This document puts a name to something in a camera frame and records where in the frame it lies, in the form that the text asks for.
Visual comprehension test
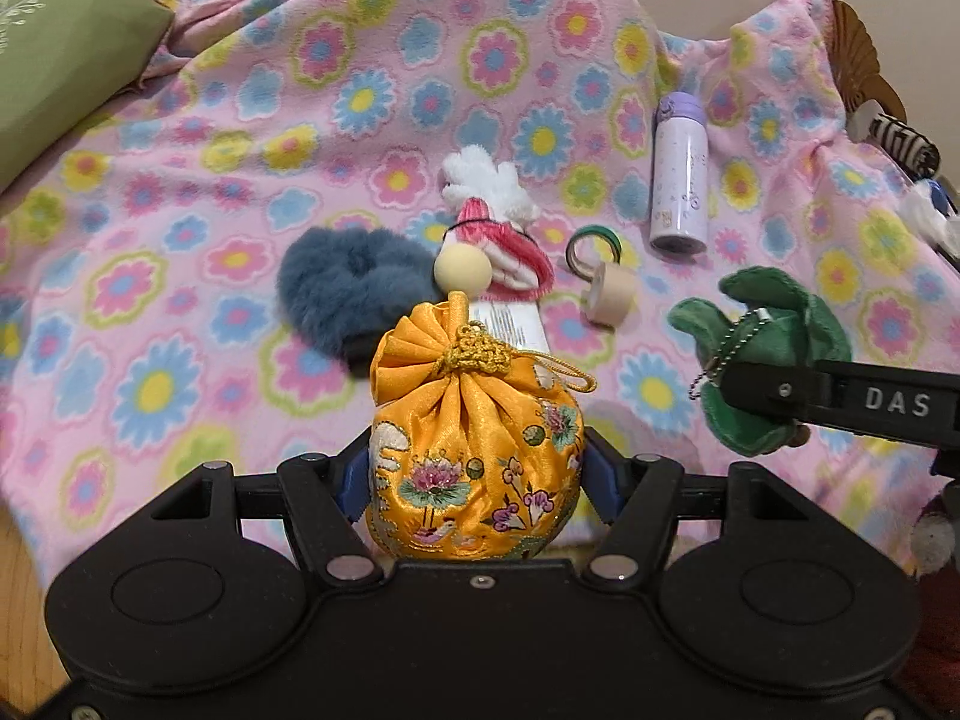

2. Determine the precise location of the green white plush toy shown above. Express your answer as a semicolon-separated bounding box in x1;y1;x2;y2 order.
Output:
667;266;851;457

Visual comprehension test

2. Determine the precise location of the yellow embroidered silk pouch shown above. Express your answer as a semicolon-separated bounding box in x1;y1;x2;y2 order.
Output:
366;291;596;561

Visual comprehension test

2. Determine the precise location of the blue furry scrunchie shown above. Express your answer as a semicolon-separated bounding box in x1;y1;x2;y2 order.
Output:
277;227;441;369

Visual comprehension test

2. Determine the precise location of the white fluffy plush toy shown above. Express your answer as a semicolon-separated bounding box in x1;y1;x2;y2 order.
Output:
441;145;540;227

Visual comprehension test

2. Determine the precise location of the beige tape roll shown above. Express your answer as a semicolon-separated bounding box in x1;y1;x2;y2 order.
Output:
584;262;636;328

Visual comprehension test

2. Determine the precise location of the white tissue pack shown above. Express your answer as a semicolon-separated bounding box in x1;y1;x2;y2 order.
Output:
469;301;550;355

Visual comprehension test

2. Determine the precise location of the lilac thermos bottle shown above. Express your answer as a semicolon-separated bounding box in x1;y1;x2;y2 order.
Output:
649;91;709;259

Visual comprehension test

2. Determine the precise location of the green tape roll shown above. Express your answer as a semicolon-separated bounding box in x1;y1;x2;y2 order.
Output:
565;224;623;281

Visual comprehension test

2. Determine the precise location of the pink floral fleece blanket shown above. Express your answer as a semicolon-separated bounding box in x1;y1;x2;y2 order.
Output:
2;0;958;580

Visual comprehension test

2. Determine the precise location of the zebra striped item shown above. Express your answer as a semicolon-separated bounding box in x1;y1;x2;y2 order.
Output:
846;99;940;181

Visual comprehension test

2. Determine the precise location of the brown wicker chair back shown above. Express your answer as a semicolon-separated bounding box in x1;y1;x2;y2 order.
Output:
827;0;908;122

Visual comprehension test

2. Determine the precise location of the green fabric cushion bag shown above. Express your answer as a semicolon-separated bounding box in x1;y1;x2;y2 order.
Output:
2;0;172;187

